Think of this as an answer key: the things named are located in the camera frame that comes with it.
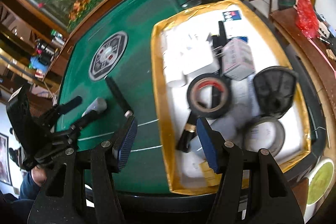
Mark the table centre control panel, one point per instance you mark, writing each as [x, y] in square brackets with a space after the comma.
[107, 56]

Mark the black long stick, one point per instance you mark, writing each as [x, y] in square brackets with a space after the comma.
[114, 89]

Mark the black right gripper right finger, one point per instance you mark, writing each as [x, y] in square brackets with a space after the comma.
[253, 188]

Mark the black fan-shaped mesh object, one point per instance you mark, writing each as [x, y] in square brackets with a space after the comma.
[275, 89]

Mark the white power adapter plug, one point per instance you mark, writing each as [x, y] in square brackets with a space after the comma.
[99, 105]

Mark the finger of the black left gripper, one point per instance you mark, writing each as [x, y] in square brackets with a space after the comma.
[84, 121]
[58, 110]

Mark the pink white medicine box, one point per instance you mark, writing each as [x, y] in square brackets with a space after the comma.
[237, 60]

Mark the black gold-banded pen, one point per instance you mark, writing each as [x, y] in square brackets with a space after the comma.
[189, 132]

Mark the red plastic bag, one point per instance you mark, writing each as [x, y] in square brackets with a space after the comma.
[306, 19]

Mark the blue white medicine box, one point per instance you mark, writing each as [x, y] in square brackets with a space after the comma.
[235, 25]

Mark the green mahjong table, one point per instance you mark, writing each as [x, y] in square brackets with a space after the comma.
[154, 166]

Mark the black tape roll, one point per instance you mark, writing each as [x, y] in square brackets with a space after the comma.
[209, 96]

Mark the gold-rimmed white tray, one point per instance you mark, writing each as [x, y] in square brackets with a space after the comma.
[203, 62]

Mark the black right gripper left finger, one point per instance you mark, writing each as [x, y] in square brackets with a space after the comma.
[79, 186]

